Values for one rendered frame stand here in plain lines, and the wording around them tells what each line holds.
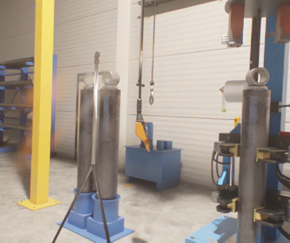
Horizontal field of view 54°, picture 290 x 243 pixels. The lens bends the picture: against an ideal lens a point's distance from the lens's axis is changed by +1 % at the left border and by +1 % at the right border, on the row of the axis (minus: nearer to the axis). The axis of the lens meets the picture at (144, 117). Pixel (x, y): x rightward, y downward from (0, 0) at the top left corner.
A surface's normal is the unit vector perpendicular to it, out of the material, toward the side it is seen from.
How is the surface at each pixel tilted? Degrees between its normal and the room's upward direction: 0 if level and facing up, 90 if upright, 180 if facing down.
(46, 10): 90
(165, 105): 90
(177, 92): 90
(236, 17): 90
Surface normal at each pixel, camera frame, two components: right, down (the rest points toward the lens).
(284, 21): -0.12, 0.02
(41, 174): 0.77, 0.04
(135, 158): -0.63, 0.00
